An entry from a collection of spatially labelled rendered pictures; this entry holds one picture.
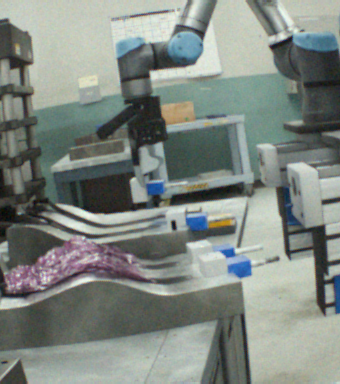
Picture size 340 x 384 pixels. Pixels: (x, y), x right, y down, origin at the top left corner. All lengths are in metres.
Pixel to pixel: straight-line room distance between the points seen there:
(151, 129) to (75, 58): 6.17
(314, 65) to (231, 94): 6.21
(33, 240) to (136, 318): 0.43
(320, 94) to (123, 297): 0.79
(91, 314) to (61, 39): 6.90
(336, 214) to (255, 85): 6.77
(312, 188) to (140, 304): 0.32
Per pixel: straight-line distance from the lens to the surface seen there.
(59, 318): 1.02
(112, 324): 1.02
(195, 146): 7.77
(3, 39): 5.23
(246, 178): 7.24
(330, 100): 1.60
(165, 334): 1.01
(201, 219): 1.35
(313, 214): 1.10
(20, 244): 1.40
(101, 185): 7.06
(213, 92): 7.78
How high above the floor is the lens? 1.13
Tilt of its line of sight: 8 degrees down
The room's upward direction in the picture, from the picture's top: 9 degrees counter-clockwise
